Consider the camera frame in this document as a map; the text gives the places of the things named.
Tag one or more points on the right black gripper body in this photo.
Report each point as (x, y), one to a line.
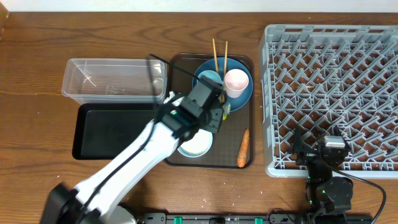
(307, 156)

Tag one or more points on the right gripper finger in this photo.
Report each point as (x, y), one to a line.
(337, 132)
(297, 143)

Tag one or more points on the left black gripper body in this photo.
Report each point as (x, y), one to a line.
(211, 121)

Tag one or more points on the green snack wrapper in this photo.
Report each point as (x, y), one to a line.
(226, 110)

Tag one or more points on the white tissue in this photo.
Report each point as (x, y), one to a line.
(170, 97)

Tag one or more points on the light blue rice bowl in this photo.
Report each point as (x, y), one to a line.
(198, 145)

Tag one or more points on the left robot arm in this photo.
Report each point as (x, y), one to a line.
(96, 199)

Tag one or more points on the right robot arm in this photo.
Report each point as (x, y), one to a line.
(328, 195)

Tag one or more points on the grey dishwasher rack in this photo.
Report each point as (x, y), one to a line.
(320, 76)

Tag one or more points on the light blue cup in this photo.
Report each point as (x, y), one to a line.
(211, 77)

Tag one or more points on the pink cup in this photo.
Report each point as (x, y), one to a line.
(235, 81)

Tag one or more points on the dark blue plate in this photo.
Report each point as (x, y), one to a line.
(241, 99)

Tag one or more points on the left wooden chopstick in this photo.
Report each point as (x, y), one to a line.
(215, 57)

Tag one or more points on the wooden chopstick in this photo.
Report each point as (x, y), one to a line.
(223, 98)
(215, 57)

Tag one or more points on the brown serving tray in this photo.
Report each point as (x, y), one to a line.
(226, 143)

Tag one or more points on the orange carrot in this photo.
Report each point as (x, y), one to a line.
(243, 150)

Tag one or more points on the right wooden chopstick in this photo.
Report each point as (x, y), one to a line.
(223, 98)

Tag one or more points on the black plastic tray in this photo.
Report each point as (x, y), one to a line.
(103, 130)

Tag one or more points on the clear plastic bin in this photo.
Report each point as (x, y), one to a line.
(115, 80)

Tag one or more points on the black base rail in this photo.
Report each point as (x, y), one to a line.
(277, 217)

